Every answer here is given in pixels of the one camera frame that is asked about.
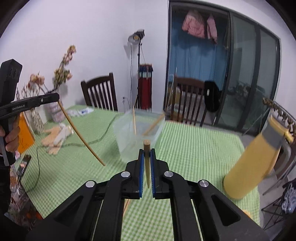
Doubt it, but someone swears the dark sliding glass door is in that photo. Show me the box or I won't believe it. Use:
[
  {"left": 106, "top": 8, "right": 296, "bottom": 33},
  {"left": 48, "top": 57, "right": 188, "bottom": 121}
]
[{"left": 164, "top": 1, "right": 280, "bottom": 136}]

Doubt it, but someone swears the green checkered tablecloth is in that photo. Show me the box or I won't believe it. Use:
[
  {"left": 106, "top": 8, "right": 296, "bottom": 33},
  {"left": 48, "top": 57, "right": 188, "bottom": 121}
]
[{"left": 21, "top": 109, "right": 244, "bottom": 240}]

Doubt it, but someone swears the white tissue packet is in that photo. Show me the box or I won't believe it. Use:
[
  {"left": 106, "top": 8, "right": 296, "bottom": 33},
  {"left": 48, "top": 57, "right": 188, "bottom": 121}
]
[{"left": 78, "top": 107, "right": 94, "bottom": 116}]

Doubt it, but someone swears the dark wooden chair far side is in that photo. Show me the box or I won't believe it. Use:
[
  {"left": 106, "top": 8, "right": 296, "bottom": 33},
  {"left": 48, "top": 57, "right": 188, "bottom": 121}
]
[{"left": 170, "top": 75, "right": 207, "bottom": 127}]

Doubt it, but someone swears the folding drying rack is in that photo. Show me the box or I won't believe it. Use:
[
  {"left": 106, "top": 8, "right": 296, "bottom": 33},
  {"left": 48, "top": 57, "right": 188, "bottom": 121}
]
[{"left": 241, "top": 97, "right": 296, "bottom": 140}]

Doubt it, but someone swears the wooden chopstick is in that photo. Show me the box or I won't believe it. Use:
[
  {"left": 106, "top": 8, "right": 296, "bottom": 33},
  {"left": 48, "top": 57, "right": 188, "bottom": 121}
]
[
  {"left": 123, "top": 199, "right": 131, "bottom": 216},
  {"left": 142, "top": 113, "right": 165, "bottom": 136},
  {"left": 132, "top": 107, "right": 137, "bottom": 135},
  {"left": 57, "top": 101, "right": 106, "bottom": 166},
  {"left": 144, "top": 140, "right": 151, "bottom": 188}
]

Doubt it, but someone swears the pink hanging garment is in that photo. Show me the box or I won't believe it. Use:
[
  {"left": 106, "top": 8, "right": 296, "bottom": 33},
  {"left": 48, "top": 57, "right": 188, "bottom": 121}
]
[{"left": 207, "top": 14, "right": 218, "bottom": 44}]

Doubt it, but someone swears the pink jacket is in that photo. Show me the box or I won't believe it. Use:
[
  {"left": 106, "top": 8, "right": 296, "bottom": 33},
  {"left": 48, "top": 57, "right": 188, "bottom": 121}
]
[{"left": 182, "top": 10, "right": 205, "bottom": 39}]

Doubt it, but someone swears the dried rose bouquet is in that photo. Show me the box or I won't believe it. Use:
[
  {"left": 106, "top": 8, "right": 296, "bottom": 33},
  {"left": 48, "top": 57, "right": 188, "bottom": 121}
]
[{"left": 53, "top": 45, "right": 76, "bottom": 90}]

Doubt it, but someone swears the dried twig bouquet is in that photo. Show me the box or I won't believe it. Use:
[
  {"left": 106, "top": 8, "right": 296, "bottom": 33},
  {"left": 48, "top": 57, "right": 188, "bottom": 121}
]
[{"left": 16, "top": 72, "right": 49, "bottom": 100}]

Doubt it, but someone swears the studio lamp on stand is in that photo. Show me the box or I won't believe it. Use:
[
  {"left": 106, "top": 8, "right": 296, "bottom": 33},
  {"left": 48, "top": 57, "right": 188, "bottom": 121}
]
[{"left": 127, "top": 29, "right": 145, "bottom": 108}]

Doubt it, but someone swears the black charging cable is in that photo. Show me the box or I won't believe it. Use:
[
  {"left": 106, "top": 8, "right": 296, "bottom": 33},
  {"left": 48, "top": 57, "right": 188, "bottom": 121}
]
[{"left": 19, "top": 112, "right": 125, "bottom": 193}]

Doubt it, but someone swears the white knit glove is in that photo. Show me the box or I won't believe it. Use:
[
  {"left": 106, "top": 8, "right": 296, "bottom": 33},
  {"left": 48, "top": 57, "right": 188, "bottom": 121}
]
[{"left": 53, "top": 123, "right": 74, "bottom": 146}]

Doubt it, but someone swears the left hand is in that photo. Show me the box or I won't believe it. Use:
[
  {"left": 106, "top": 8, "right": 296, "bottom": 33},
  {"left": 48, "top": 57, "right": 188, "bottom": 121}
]
[{"left": 6, "top": 115, "right": 20, "bottom": 153}]

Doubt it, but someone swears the blue curtain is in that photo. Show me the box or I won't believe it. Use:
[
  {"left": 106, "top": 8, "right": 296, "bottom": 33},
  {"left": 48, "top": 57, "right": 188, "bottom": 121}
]
[{"left": 168, "top": 14, "right": 228, "bottom": 90}]

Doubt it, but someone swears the beige knit glove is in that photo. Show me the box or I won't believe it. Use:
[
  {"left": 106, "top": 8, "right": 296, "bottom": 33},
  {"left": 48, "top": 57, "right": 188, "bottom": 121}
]
[{"left": 41, "top": 126, "right": 64, "bottom": 155}]

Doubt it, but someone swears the floral slim vase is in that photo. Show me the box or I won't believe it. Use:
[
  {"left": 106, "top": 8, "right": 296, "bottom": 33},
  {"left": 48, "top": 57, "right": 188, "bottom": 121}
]
[{"left": 31, "top": 108, "right": 44, "bottom": 134}]

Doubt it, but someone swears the black garment on chair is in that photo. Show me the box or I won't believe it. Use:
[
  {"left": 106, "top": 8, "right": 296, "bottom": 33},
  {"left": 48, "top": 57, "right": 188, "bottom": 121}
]
[{"left": 204, "top": 80, "right": 220, "bottom": 113}]

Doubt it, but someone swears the clear plastic container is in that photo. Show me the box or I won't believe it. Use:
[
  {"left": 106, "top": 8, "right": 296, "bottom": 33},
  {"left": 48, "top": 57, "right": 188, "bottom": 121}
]
[{"left": 113, "top": 109, "right": 165, "bottom": 163}]

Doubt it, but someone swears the black smartphone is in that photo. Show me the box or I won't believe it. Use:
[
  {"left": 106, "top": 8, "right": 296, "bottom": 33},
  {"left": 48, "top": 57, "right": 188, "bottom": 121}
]
[{"left": 17, "top": 155, "right": 31, "bottom": 178}]

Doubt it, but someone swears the dark wooden chair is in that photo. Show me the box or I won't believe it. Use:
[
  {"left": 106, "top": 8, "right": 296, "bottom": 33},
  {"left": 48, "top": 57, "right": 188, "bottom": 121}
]
[
  {"left": 81, "top": 72, "right": 118, "bottom": 111},
  {"left": 170, "top": 75, "right": 207, "bottom": 127}
]

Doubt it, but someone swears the pink textured vase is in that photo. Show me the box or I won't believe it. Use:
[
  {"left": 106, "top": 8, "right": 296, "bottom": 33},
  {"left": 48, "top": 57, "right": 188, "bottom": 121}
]
[{"left": 47, "top": 100, "right": 65, "bottom": 123}]

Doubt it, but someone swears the yellow thermos jug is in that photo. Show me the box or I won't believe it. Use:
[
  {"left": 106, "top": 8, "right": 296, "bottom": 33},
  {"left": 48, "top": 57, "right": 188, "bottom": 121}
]
[{"left": 223, "top": 115, "right": 294, "bottom": 199}]

